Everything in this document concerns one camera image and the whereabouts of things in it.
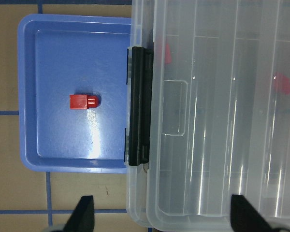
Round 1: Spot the red block centre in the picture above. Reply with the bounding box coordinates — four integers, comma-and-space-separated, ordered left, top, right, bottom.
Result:
273, 72, 290, 95

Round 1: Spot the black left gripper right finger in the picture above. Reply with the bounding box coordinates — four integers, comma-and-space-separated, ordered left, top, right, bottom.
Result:
231, 194, 284, 232

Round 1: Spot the red block from tray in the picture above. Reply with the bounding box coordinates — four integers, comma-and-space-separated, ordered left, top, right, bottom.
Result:
70, 94, 100, 110

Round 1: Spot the black box latch handle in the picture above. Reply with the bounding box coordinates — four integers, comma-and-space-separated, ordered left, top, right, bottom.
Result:
127, 46, 154, 166

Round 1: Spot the red block near latch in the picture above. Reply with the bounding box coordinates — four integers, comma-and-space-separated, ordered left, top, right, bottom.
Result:
164, 43, 172, 64

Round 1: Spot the clear plastic box lid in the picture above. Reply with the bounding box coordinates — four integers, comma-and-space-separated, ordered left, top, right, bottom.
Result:
127, 0, 290, 229

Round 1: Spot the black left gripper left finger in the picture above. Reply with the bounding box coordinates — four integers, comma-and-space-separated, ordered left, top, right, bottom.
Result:
63, 195, 95, 232

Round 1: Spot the clear plastic storage box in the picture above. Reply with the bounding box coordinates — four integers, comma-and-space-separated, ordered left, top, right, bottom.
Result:
126, 0, 290, 232

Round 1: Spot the blue plastic tray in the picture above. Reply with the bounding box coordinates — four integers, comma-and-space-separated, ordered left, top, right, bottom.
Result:
17, 14, 131, 174

